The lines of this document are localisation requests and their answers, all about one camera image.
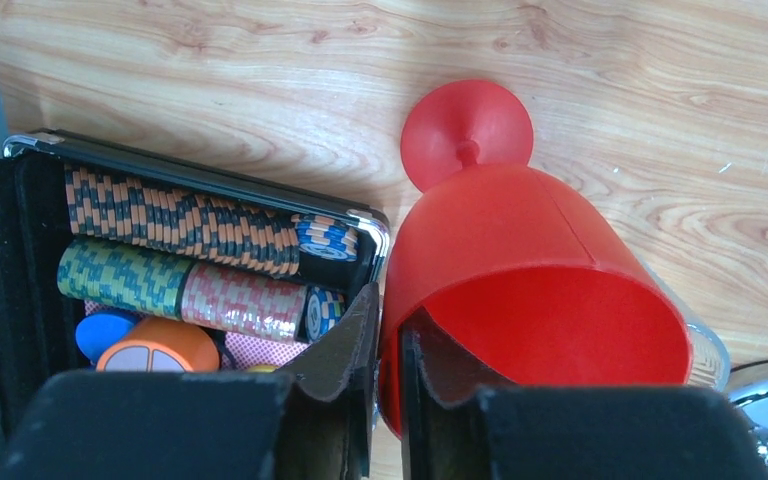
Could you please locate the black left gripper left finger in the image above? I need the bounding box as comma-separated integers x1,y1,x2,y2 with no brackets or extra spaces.
0,283,380,479

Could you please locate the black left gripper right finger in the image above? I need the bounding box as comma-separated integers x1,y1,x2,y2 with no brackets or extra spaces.
399,310,768,479

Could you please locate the red wine glass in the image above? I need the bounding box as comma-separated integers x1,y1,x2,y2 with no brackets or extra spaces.
379,79,692,435

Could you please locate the clear wine glass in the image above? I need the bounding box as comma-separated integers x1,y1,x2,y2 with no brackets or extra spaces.
638,258,731,391

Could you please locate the black poker chip case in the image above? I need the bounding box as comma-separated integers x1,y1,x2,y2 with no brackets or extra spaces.
0,128,393,480

